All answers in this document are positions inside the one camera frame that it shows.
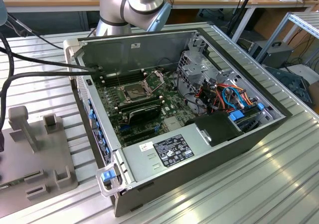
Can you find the silver power supply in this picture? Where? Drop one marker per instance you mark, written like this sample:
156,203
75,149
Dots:
149,159

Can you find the grey parts rack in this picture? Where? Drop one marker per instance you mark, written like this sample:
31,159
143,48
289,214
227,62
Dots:
37,156

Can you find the silver chipset heatsink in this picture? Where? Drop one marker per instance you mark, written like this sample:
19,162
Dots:
172,123

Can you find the black plastic shroud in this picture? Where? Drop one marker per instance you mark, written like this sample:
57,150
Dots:
214,127

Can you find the black graphics card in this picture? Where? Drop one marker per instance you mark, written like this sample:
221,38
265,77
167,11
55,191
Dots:
147,114

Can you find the green RAM stick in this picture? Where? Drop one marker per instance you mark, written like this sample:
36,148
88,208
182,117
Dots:
10,185

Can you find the black tripod stand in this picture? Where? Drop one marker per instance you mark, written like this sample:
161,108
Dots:
241,7

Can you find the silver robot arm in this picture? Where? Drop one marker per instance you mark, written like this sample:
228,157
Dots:
139,0

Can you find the dark teal plastic cover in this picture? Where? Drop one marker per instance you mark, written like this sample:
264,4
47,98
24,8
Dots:
286,84

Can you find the brown cardboard box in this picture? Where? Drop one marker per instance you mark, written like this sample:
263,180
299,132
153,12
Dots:
314,94

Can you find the green motherboard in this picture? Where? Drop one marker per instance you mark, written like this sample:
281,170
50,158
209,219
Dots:
172,104

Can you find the silver metal drive cage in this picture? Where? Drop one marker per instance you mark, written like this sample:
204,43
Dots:
197,68

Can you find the open grey PC case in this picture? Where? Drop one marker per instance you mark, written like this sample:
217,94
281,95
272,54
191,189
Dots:
199,176

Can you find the blue case latch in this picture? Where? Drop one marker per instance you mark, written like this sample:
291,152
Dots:
108,176

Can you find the grey disk bay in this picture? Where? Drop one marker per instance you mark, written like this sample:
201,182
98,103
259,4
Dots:
249,125

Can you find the small blue plastic latch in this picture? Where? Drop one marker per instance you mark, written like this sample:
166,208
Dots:
260,106

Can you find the aluminium profile frame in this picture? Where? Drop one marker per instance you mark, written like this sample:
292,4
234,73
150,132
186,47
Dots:
306,25

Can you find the CPU socket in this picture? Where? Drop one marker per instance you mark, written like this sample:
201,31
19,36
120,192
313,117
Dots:
134,92

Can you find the blue expansion slot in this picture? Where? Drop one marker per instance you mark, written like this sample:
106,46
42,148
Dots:
123,128

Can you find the black equipment box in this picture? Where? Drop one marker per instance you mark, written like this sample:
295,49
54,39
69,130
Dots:
274,57

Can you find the black expansion slot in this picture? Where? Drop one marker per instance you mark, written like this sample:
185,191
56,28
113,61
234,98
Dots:
138,134
140,139

